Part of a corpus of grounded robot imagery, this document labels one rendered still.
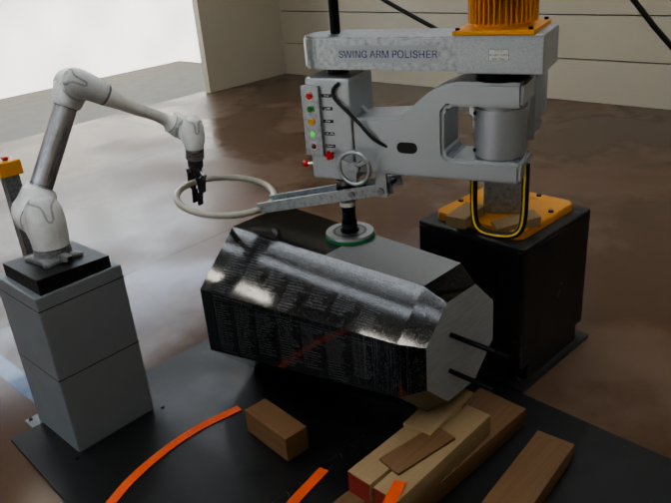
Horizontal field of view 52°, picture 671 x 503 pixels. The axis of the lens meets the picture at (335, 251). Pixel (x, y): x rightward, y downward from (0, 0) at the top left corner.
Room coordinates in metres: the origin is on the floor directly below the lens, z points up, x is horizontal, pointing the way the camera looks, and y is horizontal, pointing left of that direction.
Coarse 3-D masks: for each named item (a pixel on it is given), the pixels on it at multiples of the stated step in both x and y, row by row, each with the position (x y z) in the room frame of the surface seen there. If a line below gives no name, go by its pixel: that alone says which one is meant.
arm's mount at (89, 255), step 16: (80, 256) 2.76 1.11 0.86; (96, 256) 2.75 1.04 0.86; (16, 272) 2.66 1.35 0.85; (32, 272) 2.61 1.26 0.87; (48, 272) 2.60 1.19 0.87; (64, 272) 2.61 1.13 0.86; (80, 272) 2.65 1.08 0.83; (96, 272) 2.70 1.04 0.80; (32, 288) 2.57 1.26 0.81; (48, 288) 2.55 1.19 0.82
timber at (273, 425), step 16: (256, 416) 2.49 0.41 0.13; (272, 416) 2.48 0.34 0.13; (288, 416) 2.47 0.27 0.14; (256, 432) 2.49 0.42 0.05; (272, 432) 2.39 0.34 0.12; (288, 432) 2.36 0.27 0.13; (304, 432) 2.38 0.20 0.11; (272, 448) 2.40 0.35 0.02; (288, 448) 2.32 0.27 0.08; (304, 448) 2.37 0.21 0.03
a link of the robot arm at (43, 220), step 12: (36, 204) 2.74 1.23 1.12; (48, 204) 2.76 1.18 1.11; (24, 216) 2.74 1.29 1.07; (36, 216) 2.71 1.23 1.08; (48, 216) 2.73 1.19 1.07; (60, 216) 2.77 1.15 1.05; (24, 228) 2.77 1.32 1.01; (36, 228) 2.70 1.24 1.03; (48, 228) 2.71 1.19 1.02; (60, 228) 2.74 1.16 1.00; (36, 240) 2.70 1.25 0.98; (48, 240) 2.70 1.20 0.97; (60, 240) 2.73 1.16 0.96
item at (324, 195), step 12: (360, 180) 2.85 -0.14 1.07; (372, 180) 2.81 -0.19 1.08; (396, 180) 2.76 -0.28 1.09; (288, 192) 3.03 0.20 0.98; (300, 192) 2.99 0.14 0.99; (312, 192) 2.96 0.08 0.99; (324, 192) 2.93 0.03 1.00; (336, 192) 2.77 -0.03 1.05; (348, 192) 2.75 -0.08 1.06; (360, 192) 2.72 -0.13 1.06; (372, 192) 2.69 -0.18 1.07; (264, 204) 2.96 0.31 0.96; (276, 204) 2.93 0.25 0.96; (288, 204) 2.90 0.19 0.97; (300, 204) 2.87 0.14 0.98; (312, 204) 2.84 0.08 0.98; (324, 204) 2.81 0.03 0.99
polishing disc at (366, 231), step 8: (336, 224) 2.91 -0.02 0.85; (360, 224) 2.88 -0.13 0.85; (368, 224) 2.87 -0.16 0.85; (328, 232) 2.82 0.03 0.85; (336, 232) 2.81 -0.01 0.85; (360, 232) 2.79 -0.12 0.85; (368, 232) 2.78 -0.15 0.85; (336, 240) 2.73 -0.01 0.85; (344, 240) 2.72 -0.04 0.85; (352, 240) 2.71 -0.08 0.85; (360, 240) 2.72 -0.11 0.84
